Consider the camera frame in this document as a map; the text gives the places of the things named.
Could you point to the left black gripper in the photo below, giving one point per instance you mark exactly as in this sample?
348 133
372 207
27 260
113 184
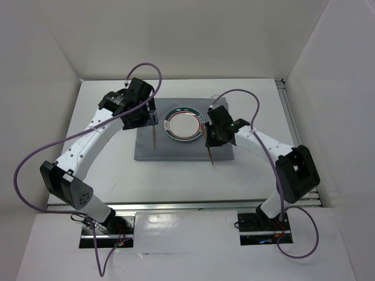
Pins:
149 118

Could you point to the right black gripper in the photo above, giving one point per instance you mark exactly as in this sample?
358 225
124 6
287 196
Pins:
210 141

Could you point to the clear glass cup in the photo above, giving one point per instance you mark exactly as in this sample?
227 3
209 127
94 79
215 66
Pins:
220 100

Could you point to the white plate green red rim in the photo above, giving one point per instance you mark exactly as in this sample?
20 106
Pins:
183 124

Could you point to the grey cloth placemat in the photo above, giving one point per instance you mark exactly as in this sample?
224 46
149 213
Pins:
166 147

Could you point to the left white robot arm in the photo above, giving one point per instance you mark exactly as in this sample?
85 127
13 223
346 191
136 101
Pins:
64 178

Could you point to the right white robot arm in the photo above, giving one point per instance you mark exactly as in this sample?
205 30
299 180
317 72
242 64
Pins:
294 167

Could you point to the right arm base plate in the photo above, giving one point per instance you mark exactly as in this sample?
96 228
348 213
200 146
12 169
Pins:
254 232

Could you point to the aluminium front rail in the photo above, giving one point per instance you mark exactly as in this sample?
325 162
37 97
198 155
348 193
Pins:
194 205

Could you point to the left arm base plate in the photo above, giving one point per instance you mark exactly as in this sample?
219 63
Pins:
122 234

